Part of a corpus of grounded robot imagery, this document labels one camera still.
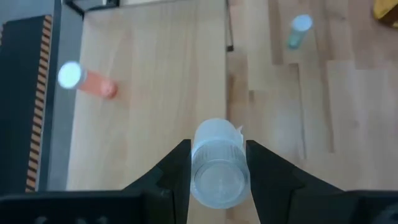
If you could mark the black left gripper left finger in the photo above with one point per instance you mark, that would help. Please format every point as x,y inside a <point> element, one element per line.
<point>168,193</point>

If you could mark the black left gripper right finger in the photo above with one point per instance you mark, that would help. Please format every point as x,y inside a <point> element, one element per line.
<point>273,193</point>

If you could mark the red plastic vial white cap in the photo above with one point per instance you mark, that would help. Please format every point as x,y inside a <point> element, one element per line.
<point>96,85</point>

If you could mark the wooden shelf black metal legs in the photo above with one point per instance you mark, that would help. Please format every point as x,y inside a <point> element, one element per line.
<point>149,93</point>

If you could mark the green plastic vial white cap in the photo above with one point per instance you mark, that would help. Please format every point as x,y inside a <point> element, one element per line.
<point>297,35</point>

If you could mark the black hazard striped floor mat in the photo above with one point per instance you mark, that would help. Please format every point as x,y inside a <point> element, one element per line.
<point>18,93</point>

